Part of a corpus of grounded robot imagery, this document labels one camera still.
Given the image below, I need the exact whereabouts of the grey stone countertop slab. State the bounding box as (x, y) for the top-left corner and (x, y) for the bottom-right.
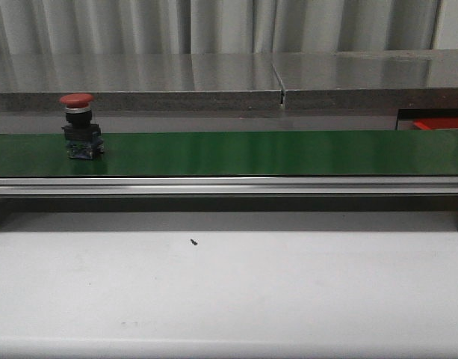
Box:
(0, 54), (282, 113)
(272, 49), (458, 111)

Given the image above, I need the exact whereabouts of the right grey stone countertop slab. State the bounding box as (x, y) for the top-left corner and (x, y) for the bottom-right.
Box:
(272, 49), (458, 111)

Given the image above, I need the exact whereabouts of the aluminium conveyor frame rail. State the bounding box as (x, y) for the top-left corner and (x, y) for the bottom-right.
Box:
(0, 176), (458, 196)

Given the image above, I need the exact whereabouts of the red plastic tray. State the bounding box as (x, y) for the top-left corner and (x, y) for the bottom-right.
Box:
(413, 117), (458, 130)

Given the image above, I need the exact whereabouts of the grey pleated curtain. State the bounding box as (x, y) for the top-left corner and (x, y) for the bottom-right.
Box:
(0, 1), (441, 55)

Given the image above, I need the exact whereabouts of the green conveyor belt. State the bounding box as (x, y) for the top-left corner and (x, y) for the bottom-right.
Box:
(0, 130), (458, 177)

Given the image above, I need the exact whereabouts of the left grey stone countertop slab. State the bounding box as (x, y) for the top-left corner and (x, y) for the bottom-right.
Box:
(0, 54), (282, 113)

